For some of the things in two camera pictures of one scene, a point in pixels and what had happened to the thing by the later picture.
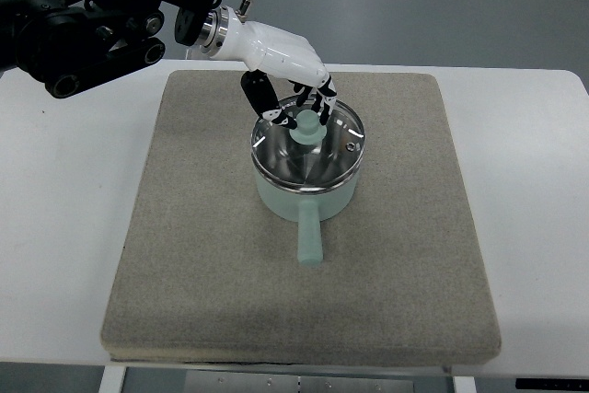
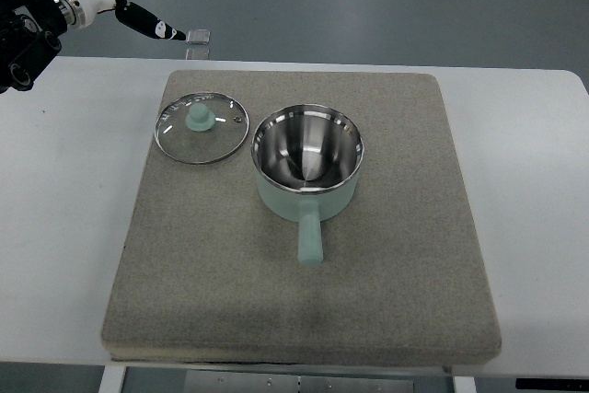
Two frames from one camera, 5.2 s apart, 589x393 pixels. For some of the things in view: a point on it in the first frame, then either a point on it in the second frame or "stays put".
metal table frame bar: (197, 381) stays put
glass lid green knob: (311, 155) -> (202, 128)
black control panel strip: (552, 384) stays put
